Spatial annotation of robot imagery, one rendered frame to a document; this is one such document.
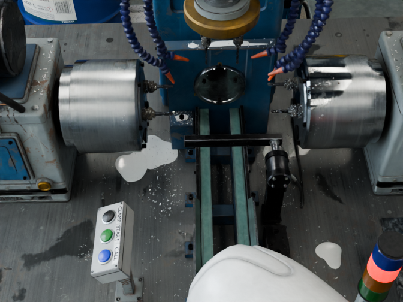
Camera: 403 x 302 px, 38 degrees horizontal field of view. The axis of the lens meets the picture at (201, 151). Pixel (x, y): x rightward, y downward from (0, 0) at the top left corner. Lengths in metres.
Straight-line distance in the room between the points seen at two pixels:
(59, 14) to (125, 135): 1.61
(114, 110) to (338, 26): 1.06
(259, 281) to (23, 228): 1.17
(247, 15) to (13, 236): 0.86
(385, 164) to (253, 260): 1.06
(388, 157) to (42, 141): 0.89
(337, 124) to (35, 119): 0.74
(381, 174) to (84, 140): 0.80
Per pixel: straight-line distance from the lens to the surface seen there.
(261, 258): 0.62
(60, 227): 1.67
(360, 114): 1.50
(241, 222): 1.49
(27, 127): 1.49
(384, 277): 1.21
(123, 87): 1.47
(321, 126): 1.49
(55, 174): 1.62
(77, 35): 2.21
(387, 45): 1.63
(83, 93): 1.48
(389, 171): 1.67
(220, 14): 1.35
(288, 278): 0.60
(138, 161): 1.76
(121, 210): 1.33
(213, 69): 1.60
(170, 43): 1.59
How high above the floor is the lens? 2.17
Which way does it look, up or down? 51 degrees down
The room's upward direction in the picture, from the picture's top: 1 degrees counter-clockwise
